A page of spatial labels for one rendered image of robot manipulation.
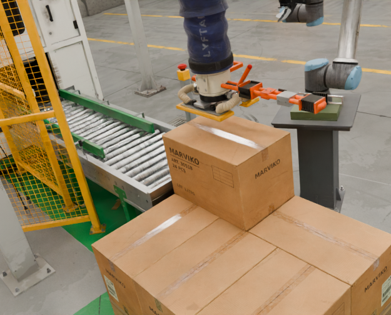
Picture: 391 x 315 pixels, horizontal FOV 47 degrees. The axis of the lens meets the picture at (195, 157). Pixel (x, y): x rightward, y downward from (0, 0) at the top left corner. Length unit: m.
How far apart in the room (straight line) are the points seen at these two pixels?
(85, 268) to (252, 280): 1.50
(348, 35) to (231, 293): 1.67
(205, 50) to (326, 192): 1.54
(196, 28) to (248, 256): 1.10
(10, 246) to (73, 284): 0.48
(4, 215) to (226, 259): 1.53
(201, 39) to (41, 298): 1.96
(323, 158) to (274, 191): 0.80
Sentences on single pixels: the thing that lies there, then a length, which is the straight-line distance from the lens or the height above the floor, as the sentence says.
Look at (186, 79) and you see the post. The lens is 3.41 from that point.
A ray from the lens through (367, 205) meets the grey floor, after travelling 3.47.
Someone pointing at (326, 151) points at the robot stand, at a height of 0.49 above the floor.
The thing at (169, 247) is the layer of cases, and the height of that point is 0.54.
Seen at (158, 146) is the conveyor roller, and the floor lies 0.53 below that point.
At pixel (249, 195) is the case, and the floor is 0.74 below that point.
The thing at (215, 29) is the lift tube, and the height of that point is 1.53.
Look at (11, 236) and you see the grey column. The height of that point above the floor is 0.37.
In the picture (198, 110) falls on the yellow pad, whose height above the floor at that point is 1.13.
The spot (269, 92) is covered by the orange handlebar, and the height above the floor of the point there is 1.26.
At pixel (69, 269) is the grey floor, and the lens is 3.35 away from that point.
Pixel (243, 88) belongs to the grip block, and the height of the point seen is 1.27.
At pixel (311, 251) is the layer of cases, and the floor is 0.54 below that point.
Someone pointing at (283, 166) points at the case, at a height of 0.78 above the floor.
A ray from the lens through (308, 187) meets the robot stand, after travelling 3.32.
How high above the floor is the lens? 2.04
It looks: 29 degrees down
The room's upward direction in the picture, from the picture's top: 10 degrees counter-clockwise
